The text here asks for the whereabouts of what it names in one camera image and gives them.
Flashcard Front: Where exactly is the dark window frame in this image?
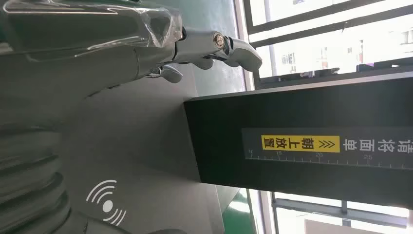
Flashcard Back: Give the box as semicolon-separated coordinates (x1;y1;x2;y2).
242;0;413;234

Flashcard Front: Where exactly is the green conveyor belt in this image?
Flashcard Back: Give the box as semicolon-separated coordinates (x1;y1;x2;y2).
222;189;259;234

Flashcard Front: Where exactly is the ruler label with yellow sticker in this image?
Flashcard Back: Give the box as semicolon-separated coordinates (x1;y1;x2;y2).
242;127;413;171

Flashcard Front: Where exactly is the black inbound scanning machine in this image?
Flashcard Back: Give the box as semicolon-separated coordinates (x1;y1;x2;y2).
183;66;413;211

